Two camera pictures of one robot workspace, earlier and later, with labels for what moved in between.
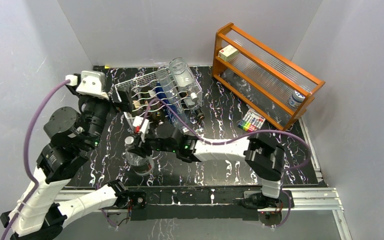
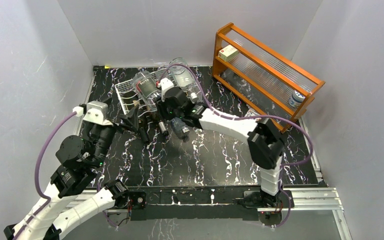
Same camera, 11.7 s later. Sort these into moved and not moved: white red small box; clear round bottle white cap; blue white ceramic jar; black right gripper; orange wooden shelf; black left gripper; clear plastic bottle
Moved: black right gripper; black left gripper; clear round bottle white cap
Not moved: clear plastic bottle; blue white ceramic jar; orange wooden shelf; white red small box
